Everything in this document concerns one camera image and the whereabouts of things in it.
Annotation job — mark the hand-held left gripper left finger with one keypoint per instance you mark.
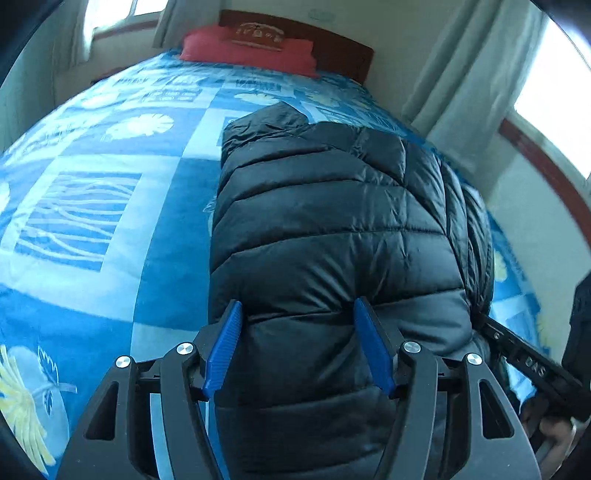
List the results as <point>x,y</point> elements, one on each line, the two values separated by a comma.
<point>224,350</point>

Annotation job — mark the person's dark clothing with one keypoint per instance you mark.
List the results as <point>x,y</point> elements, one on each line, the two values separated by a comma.
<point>579,323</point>

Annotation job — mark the white sheer curtain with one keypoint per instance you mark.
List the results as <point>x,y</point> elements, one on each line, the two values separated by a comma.
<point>81,32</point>

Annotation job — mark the wooden headboard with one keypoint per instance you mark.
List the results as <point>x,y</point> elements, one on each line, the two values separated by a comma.
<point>341,55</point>

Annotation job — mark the pale pleated curtain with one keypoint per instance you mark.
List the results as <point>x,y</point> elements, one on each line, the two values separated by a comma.
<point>471,69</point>

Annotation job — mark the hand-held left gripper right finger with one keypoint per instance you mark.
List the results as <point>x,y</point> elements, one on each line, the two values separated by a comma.
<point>374,346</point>

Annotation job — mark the black puffer jacket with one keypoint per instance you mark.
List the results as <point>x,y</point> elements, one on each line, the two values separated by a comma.
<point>332,221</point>

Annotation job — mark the red pillow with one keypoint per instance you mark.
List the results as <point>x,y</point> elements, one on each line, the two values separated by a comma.
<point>277,57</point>

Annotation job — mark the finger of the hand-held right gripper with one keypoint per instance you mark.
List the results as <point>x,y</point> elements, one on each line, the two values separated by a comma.
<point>496,333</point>

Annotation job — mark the blue patterned bedspread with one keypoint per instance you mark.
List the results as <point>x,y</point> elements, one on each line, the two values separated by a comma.
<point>115,152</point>

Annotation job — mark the grey curtain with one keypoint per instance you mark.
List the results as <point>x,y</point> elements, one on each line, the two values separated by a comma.
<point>184,23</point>

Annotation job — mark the window with wooden sill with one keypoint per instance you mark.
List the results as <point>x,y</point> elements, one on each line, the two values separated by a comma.
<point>134,9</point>

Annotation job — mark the brown printed cushion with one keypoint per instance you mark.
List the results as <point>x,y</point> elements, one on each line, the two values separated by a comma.
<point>256,34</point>

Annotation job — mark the person's right hand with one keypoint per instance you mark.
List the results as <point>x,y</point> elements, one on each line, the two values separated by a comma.
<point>551,434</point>

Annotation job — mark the window with brown frame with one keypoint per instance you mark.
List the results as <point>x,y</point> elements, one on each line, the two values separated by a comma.
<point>554,115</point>

